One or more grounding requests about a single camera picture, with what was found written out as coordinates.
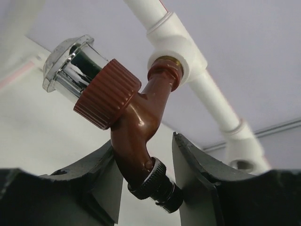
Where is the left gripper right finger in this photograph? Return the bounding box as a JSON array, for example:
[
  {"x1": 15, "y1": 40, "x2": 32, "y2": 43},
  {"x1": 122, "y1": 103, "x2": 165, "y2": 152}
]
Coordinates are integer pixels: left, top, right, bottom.
[{"x1": 172, "y1": 133, "x2": 301, "y2": 226}]

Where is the white pipe frame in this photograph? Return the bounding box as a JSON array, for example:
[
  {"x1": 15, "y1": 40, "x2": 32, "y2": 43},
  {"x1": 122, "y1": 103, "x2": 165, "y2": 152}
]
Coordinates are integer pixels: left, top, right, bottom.
[{"x1": 0, "y1": 0, "x2": 270, "y2": 175}]

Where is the brown water faucet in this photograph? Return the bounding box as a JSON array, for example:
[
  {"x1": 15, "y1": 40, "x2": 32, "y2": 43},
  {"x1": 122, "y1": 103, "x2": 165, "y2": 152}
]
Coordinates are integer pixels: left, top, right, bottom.
[{"x1": 42, "y1": 35, "x2": 183, "y2": 213}]

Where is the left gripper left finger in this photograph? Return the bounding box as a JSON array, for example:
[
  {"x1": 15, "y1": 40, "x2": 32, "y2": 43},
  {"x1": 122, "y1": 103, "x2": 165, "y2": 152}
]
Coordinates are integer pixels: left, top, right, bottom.
[{"x1": 0, "y1": 142, "x2": 123, "y2": 226}]

